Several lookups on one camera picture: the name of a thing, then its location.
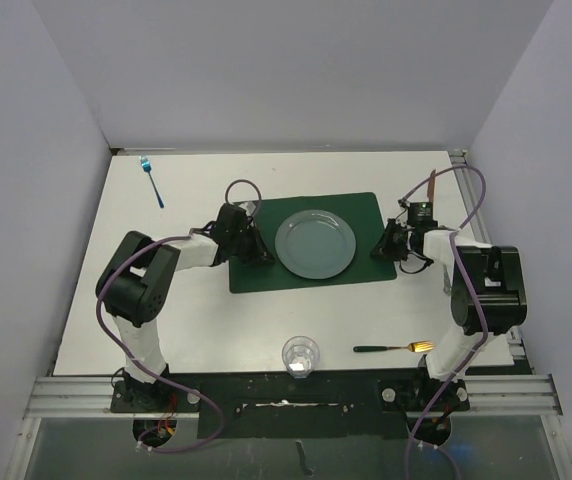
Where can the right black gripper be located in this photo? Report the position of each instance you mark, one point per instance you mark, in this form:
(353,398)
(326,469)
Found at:
(384,249)

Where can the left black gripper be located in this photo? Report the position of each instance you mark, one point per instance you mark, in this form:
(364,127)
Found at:
(260,254)

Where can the dark green placemat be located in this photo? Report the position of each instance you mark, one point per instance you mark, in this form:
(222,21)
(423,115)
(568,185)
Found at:
(362,213)

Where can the grey-blue round plate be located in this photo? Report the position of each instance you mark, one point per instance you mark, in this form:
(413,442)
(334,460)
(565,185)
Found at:
(315,244)

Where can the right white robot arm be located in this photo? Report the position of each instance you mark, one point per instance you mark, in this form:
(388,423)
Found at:
(487,291)

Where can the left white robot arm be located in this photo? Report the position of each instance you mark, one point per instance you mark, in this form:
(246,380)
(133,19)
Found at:
(136,282)

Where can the brown knife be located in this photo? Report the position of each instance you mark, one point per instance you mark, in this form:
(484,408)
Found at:
(431,186)

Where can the clear drinking glass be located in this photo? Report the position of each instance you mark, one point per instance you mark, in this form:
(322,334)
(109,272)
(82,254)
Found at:
(301,356)

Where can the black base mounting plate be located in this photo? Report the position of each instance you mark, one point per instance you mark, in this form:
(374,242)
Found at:
(325,405)

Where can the blue metallic fork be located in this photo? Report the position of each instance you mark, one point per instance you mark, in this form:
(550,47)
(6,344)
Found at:
(147,169)

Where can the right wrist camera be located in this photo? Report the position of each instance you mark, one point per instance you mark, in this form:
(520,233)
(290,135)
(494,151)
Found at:
(420,216)

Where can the gold spoon green handle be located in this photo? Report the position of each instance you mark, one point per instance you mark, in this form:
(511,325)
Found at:
(447,281)

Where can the gold fork green handle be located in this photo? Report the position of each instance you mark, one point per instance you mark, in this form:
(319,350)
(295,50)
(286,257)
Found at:
(413,347)

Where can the aluminium right side rail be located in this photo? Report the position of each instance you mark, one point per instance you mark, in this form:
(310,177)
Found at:
(470,188)

